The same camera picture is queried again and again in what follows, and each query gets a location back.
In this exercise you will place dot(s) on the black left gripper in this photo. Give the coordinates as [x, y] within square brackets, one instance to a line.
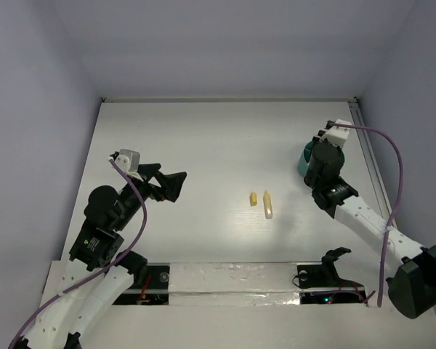
[150, 180]

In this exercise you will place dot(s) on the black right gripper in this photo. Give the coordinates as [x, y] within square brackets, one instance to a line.
[340, 151]

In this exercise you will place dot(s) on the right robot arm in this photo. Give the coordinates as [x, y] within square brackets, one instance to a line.
[410, 267]

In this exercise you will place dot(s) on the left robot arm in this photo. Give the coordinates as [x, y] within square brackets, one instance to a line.
[98, 269]

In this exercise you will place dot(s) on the teal round pen holder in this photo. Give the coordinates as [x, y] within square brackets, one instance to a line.
[304, 160]

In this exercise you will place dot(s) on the clear uncapped yellow highlighter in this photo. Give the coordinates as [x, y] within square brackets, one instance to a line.
[267, 205]

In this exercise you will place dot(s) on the yellow highlighter cap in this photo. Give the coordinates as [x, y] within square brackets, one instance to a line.
[253, 199]

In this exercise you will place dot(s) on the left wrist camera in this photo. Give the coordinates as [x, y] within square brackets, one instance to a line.
[126, 162]

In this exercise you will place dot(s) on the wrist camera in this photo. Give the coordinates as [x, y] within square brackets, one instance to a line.
[335, 132]
[126, 162]

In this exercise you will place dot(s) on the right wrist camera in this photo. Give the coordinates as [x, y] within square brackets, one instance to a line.
[335, 132]

